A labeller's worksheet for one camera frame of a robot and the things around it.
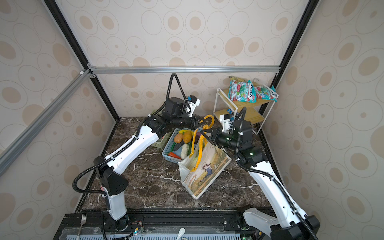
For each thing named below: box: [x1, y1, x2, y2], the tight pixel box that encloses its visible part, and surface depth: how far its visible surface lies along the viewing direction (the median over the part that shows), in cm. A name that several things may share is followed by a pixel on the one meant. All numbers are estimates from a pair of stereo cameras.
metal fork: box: [77, 212, 87, 240], surface depth 76 cm
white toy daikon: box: [180, 143, 189, 160], surface depth 99 cm
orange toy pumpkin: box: [183, 130, 193, 144], surface depth 102 cm
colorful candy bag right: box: [256, 85, 278, 102], surface depth 85 cm
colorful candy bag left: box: [228, 76, 257, 103], surface depth 84 cm
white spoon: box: [176, 227, 186, 240], surface depth 72 cm
